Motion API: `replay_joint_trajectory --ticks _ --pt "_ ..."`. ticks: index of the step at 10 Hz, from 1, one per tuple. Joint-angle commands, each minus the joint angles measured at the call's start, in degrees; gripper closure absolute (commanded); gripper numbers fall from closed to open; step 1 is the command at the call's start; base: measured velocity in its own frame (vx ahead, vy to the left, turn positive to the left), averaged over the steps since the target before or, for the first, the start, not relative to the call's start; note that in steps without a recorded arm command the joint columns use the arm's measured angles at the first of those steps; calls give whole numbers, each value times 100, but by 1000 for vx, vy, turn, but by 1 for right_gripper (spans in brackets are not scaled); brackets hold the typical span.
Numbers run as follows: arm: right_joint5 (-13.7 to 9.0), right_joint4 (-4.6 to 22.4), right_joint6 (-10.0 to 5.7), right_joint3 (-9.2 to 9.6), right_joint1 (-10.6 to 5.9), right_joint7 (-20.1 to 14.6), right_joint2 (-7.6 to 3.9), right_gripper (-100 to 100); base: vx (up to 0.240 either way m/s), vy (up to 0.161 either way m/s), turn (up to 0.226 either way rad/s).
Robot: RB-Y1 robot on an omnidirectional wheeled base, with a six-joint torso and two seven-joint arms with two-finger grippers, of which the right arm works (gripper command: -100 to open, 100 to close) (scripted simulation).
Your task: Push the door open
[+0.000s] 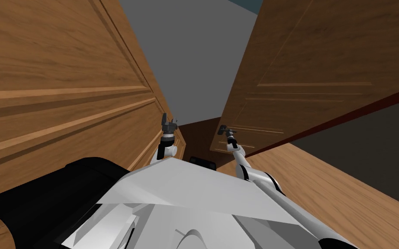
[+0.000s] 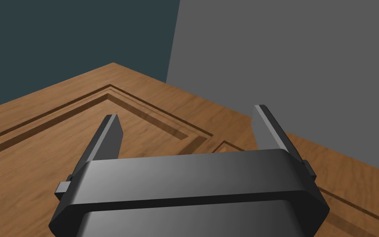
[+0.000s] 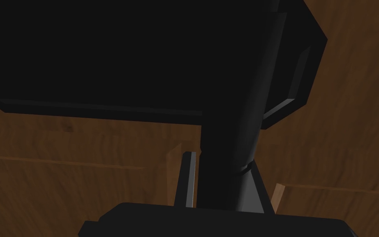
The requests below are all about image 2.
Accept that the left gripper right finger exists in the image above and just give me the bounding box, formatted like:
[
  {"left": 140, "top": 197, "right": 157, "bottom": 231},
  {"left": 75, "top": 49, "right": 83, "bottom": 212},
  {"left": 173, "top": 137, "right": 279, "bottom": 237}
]
[{"left": 252, "top": 105, "right": 317, "bottom": 181}]

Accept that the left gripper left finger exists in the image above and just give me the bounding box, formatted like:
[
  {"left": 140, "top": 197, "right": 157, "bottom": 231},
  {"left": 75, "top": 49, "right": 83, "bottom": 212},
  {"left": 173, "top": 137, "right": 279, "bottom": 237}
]
[{"left": 54, "top": 114, "right": 124, "bottom": 201}]

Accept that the brown wooden panelled door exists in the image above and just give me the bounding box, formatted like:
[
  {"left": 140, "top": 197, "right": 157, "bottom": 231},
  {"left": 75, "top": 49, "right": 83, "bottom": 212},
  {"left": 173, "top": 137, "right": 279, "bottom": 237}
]
[{"left": 0, "top": 62, "right": 379, "bottom": 237}]

